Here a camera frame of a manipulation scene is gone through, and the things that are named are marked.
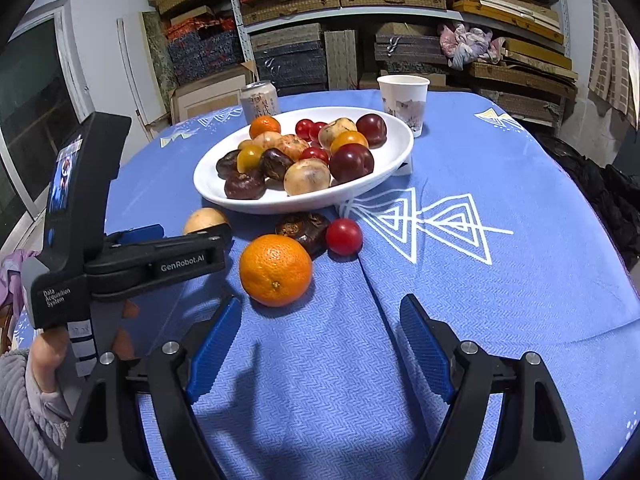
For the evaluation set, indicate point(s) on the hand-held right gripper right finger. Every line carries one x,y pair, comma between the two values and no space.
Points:
425,350

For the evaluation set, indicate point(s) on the tan fruit with red marks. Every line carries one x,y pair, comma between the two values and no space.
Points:
292,146

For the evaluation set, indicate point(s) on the person's left forearm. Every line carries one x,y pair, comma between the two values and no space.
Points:
25,430

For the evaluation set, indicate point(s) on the purple cloth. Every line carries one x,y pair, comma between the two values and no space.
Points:
12,280

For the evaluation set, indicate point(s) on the yellow tomato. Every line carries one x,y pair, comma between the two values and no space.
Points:
349,141
249,158

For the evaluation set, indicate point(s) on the beige framed board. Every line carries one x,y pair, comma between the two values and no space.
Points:
210,95

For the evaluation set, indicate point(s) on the pink cloth bundle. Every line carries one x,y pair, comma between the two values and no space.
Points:
467,42

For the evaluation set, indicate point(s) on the shelf of stacked boxes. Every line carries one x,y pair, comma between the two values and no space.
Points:
290,5

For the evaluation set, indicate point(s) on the blue printed tablecloth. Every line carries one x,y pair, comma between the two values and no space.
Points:
450,285

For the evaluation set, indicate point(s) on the white paper cup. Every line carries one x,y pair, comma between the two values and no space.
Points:
402,105

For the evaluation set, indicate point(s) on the large tan round fruit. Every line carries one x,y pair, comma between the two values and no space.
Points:
202,220

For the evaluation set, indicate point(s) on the white leaning panel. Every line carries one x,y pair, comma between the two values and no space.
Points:
132,70

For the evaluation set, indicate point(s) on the small tan longan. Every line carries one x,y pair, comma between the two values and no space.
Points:
244,144

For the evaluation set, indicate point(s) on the large orange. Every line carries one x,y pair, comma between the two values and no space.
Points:
275,270

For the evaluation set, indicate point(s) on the green stone slab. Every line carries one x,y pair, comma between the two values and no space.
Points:
160,55

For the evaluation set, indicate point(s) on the pile of blue patterned boxes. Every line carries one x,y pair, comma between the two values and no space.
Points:
205,55

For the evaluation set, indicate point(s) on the black cloth bundle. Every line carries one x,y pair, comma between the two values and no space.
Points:
600,195

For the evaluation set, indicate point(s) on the dark window with white frame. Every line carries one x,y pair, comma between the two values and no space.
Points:
30,120

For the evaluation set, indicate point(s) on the large dark water chestnut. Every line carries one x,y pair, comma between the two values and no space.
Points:
244,186

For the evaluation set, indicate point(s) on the small orange mandarin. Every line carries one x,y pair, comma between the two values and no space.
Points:
265,126

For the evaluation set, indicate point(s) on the dark brown water chestnut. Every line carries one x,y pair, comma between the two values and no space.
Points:
276,164
302,227
226,164

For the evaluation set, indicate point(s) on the dark red plum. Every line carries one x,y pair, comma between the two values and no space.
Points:
351,163
371,130

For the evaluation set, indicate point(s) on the red cherry tomato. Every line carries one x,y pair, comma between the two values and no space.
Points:
344,236
303,128
319,130
315,154

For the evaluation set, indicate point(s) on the white oval plate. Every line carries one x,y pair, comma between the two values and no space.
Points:
387,160

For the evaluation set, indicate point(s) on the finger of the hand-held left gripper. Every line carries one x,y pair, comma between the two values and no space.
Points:
190,246
142,234

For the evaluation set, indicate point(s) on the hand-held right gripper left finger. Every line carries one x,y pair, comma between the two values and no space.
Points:
215,350

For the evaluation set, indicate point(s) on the brown checked curtain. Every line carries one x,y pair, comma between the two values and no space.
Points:
612,60

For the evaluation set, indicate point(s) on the silver beverage can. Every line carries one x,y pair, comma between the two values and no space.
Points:
257,102

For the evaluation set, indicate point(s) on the person's left hand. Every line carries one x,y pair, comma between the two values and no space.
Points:
45,360

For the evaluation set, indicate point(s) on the white metal shelf rack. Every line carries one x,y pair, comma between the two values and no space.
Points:
239,15

